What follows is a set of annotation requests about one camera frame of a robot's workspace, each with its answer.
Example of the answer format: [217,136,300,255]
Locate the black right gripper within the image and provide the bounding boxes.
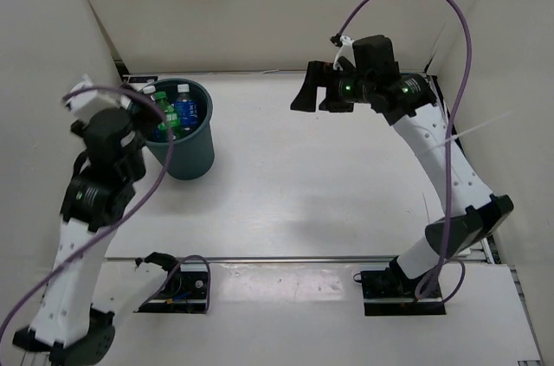
[290,62,374,114]

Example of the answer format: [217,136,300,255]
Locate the small blue label water bottle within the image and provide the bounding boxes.
[140,85,157,103]

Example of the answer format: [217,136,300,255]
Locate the green plastic soda bottle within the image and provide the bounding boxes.
[151,92,183,143]

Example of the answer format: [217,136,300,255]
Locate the blue label white cap bottle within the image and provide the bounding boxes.
[173,83,198,132]

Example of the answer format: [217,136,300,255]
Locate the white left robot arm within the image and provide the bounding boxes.
[12,86,182,365]

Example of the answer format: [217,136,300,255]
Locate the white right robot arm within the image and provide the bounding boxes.
[290,35,514,297]

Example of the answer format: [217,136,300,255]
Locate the dark green ribbed plastic bin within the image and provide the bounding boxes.
[126,76,215,180]

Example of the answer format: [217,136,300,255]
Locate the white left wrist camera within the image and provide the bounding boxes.
[61,90,119,124]

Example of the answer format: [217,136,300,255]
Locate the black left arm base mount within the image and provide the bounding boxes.
[138,260,211,314]

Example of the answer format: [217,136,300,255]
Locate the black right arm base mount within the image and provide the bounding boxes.
[352,263,446,317]

